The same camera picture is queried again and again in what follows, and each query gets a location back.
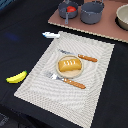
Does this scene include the golden bread loaf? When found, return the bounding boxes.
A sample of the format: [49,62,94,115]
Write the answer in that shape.
[58,59,81,72]

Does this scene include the white toy fish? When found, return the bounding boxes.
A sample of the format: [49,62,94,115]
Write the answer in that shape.
[42,32,60,38]

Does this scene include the yellow banana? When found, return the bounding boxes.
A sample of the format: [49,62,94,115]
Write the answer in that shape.
[6,71,27,83]

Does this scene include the red tomato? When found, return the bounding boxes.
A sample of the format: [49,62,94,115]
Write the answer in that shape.
[67,6,76,12]

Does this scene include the round beige plate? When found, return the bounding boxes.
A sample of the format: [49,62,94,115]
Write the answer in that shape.
[56,55,83,78]

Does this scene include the beige woven placemat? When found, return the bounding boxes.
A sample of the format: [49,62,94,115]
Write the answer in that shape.
[14,31,114,128]

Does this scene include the small grey saucepan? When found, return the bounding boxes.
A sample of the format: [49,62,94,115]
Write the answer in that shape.
[58,0,78,23]

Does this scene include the pink wooden board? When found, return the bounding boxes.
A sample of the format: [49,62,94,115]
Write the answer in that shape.
[48,0,128,43]

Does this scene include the large grey pot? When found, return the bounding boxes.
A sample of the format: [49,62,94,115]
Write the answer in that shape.
[80,0,104,24]

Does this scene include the beige bowl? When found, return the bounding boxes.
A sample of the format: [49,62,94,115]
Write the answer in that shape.
[116,4,128,30]

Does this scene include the fork with wooden handle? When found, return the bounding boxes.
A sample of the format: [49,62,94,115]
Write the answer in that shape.
[47,72,86,89]

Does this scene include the knife with wooden handle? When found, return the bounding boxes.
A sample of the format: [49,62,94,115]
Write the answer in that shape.
[58,49,98,62]

